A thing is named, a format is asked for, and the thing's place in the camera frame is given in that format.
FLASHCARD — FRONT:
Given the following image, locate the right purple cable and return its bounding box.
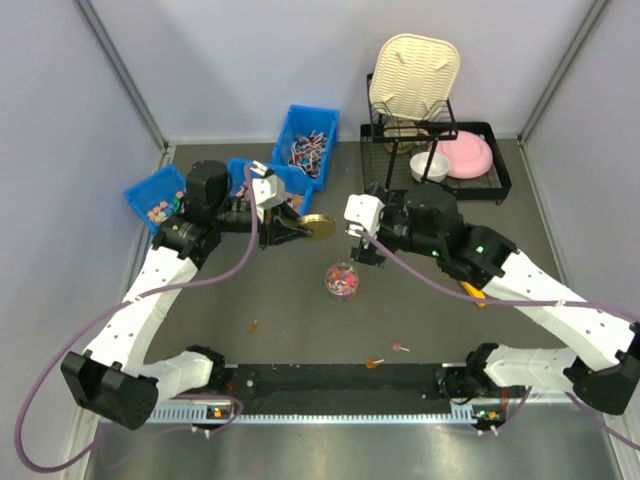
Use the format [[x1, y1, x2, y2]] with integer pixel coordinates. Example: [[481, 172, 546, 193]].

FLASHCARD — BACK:
[[359, 232, 640, 451]]

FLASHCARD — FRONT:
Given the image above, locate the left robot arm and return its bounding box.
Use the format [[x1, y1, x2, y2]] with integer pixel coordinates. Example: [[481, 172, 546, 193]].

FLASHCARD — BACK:
[[60, 160, 311, 430]]

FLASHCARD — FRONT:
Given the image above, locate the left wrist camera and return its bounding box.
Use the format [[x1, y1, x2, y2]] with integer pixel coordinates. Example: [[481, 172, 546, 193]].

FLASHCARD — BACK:
[[250, 161, 286, 209]]

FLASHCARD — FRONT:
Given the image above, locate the spilled pink lollipop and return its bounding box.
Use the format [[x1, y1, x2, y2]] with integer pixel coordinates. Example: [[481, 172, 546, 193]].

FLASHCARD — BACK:
[[392, 342, 410, 352]]

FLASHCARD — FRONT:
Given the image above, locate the spilled orange candy left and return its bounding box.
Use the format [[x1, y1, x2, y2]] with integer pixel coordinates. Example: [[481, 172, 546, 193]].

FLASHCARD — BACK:
[[248, 320, 259, 334]]

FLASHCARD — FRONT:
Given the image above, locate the yellow plastic scoop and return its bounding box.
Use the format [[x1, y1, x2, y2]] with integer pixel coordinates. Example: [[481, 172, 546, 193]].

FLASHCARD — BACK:
[[460, 282, 487, 308]]

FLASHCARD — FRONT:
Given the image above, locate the black wire dish rack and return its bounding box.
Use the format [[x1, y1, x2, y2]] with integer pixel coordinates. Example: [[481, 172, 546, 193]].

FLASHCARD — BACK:
[[360, 96, 512, 204]]

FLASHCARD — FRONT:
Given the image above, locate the pink round plate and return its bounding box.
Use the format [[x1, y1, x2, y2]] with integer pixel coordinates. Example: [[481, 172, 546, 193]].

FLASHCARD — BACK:
[[436, 130, 493, 180]]

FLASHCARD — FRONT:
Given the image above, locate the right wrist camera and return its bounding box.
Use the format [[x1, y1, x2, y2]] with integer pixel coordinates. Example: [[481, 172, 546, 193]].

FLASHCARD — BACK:
[[343, 194, 384, 237]]

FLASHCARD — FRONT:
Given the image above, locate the blue candy bin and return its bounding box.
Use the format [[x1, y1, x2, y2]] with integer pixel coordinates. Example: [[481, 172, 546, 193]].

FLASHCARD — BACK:
[[227, 158, 313, 215], [124, 165, 187, 235], [271, 105, 339, 192]]

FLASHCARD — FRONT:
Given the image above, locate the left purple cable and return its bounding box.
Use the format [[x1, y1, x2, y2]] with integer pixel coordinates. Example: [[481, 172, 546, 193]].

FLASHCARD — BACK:
[[13, 164, 261, 474]]

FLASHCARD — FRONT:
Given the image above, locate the white small bowl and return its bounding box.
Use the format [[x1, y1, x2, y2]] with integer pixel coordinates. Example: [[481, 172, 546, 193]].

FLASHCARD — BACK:
[[409, 151, 450, 183]]

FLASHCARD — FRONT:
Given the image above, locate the gold round lid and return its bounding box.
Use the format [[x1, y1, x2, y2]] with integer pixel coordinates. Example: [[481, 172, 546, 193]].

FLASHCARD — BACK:
[[297, 214, 336, 241]]

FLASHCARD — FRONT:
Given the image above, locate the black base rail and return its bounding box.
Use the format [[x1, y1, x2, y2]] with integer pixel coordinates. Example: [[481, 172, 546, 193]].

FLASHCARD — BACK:
[[216, 363, 473, 416]]

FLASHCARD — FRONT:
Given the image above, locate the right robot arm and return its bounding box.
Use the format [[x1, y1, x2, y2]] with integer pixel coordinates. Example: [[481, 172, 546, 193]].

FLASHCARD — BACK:
[[344, 183, 639, 415]]

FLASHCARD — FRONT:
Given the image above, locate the purple cable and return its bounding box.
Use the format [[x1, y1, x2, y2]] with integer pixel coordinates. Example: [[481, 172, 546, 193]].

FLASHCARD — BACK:
[[13, 164, 261, 474], [359, 232, 640, 451]]

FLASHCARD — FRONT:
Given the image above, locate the beige square ribbed plate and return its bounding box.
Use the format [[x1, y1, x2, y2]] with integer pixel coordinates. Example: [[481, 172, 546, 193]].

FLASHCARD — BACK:
[[369, 33, 460, 121]]

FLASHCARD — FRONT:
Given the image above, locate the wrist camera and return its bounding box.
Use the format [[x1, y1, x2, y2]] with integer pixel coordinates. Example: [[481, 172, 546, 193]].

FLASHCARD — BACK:
[[343, 194, 384, 237], [250, 161, 286, 209]]

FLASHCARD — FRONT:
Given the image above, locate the clear round container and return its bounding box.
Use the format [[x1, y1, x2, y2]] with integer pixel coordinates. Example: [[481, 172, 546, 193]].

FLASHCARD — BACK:
[[324, 262, 360, 301]]

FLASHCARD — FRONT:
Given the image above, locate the spilled orange lollipop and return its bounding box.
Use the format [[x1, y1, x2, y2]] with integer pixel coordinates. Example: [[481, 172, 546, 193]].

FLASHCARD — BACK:
[[365, 358, 385, 369]]

